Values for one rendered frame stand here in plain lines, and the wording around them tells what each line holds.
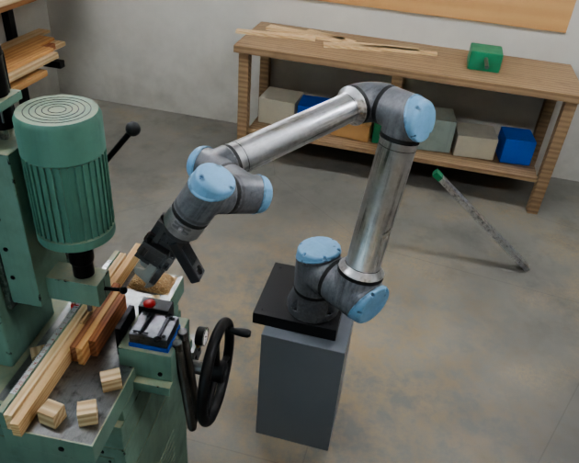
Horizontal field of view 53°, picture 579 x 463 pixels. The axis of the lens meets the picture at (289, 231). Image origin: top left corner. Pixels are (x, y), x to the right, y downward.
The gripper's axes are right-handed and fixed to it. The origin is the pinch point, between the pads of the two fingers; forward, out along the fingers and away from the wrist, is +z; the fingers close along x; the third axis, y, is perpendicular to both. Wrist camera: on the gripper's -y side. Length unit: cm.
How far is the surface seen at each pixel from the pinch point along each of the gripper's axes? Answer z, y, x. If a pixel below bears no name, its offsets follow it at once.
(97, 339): 17.4, 3.2, 7.9
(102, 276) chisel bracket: 7.6, 10.7, -1.2
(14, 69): 134, 139, -236
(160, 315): 5.8, -6.3, 1.4
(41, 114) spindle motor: -27.0, 38.0, 2.2
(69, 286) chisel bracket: 12.4, 16.1, 2.4
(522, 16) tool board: -72, -115, -319
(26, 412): 20.8, 7.6, 31.1
